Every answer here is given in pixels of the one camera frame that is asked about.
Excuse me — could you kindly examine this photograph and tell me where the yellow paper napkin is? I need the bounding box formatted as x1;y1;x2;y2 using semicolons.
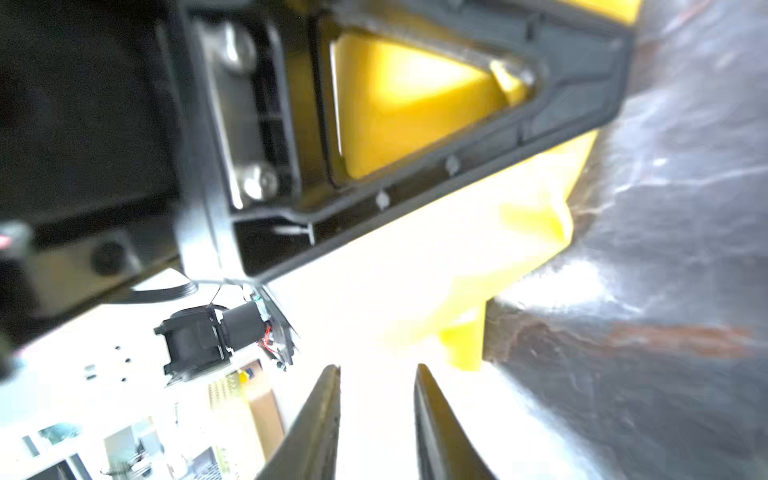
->
269;1;638;369

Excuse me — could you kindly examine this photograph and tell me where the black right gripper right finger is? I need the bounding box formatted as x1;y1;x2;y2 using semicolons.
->
414;364;495;479

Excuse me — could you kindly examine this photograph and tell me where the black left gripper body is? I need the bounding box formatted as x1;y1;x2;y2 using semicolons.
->
0;0;313;349

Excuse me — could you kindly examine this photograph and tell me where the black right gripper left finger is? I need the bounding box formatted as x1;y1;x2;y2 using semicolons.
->
257;365;341;480

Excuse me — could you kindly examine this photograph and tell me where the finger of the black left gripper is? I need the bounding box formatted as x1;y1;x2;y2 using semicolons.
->
232;1;634;282

